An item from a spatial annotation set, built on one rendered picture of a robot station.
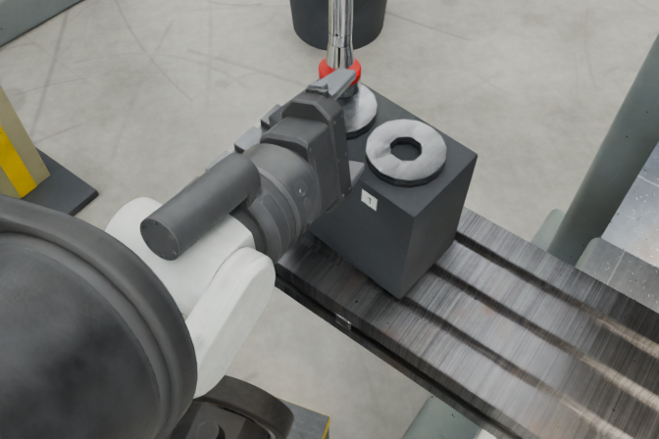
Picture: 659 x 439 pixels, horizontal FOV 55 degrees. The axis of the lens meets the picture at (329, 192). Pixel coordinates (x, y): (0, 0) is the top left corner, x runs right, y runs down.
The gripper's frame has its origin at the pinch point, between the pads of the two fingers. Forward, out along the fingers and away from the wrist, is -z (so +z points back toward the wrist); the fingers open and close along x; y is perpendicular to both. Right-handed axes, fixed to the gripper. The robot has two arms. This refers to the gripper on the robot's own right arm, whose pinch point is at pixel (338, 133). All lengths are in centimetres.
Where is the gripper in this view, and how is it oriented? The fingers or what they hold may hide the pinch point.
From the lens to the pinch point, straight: 64.6
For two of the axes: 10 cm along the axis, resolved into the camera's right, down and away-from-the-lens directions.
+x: -1.1, -8.5, -5.2
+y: -8.7, -1.8, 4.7
